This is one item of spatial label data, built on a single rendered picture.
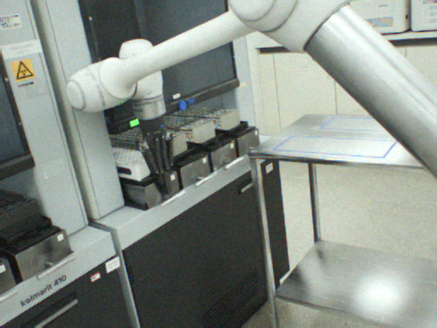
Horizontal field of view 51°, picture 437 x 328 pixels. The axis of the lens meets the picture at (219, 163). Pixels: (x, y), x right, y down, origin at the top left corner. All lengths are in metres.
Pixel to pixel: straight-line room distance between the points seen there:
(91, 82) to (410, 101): 0.71
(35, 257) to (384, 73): 0.87
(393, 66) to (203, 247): 1.03
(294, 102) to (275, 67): 0.32
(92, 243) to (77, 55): 0.50
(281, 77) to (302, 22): 3.02
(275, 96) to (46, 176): 2.80
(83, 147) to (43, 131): 0.13
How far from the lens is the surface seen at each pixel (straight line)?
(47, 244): 1.20
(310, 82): 3.65
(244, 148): 1.70
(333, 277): 1.78
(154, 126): 1.30
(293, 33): 0.77
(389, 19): 3.35
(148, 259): 1.42
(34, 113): 1.24
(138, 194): 1.39
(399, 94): 0.75
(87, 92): 1.13
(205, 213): 1.57
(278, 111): 3.87
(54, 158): 1.27
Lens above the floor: 1.29
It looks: 20 degrees down
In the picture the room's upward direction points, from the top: 9 degrees counter-clockwise
